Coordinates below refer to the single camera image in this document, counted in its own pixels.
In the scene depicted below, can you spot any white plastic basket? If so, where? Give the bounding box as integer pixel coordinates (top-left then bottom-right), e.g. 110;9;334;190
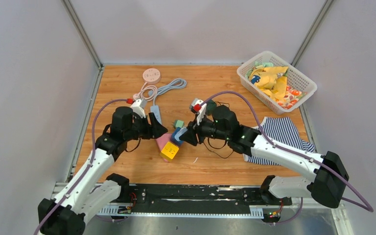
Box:
237;51;317;115

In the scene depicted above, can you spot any blue striped shirt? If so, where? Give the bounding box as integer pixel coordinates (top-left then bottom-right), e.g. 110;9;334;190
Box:
260;117;316;152

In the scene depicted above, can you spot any round pink power socket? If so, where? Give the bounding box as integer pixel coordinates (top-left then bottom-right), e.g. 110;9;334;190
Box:
142;68;161;85

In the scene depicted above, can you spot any blue cube power socket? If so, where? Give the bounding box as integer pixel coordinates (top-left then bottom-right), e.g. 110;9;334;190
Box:
170;128;184;147

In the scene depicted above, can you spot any light blue power strip cable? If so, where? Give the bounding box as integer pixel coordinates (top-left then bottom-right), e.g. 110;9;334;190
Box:
147;78;188;106

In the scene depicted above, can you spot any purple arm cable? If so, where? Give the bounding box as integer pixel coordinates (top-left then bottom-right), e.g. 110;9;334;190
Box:
33;98;134;235
197;91;375;213

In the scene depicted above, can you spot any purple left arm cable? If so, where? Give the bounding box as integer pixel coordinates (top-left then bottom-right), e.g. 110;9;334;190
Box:
33;98;134;235

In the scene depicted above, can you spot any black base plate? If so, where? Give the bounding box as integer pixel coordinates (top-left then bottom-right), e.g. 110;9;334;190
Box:
97;183;293;215

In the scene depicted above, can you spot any yellow cloth in basket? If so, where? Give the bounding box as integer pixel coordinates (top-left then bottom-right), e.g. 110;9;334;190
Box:
247;65;288;101

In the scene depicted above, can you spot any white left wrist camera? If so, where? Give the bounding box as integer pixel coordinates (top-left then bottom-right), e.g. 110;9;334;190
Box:
130;98;147;118

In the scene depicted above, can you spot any dark green cube socket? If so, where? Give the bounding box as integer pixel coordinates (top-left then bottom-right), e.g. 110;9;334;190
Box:
206;99;217;116

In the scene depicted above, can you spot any light blue power strip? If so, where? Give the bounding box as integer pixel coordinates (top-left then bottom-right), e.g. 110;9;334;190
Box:
150;105;162;124

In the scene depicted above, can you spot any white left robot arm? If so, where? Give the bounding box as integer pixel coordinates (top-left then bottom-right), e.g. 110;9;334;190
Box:
35;106;168;235

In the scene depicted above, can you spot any pink triangular power socket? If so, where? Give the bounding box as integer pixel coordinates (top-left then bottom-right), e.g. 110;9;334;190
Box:
155;133;172;152

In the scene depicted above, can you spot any green USB charger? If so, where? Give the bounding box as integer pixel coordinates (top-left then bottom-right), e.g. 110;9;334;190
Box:
173;119;184;129

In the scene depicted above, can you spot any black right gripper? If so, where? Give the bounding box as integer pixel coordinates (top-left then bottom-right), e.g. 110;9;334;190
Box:
180;113;230;147

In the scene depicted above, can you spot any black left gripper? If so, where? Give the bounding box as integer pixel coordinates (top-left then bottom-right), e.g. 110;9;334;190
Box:
125;113;168;141

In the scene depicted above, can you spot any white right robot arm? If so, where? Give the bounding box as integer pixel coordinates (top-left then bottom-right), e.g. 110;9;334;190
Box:
180;106;349;208

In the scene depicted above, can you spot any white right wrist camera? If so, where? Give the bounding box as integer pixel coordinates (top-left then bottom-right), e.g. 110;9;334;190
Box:
189;98;207;125

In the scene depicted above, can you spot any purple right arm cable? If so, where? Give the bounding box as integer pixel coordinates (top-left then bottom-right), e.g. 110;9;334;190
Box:
197;91;375;213

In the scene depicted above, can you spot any floral cloth in basket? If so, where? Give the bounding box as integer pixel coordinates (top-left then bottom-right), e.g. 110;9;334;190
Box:
275;85;307;110

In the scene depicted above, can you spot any light blue small charger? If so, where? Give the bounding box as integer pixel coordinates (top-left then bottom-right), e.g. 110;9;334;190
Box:
178;127;187;136

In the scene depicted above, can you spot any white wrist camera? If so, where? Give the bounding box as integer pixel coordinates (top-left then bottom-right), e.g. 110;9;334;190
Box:
189;98;207;125
130;98;147;118

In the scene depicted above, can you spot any yellow cube power socket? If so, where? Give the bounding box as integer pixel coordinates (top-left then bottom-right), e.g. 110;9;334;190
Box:
160;141;180;162

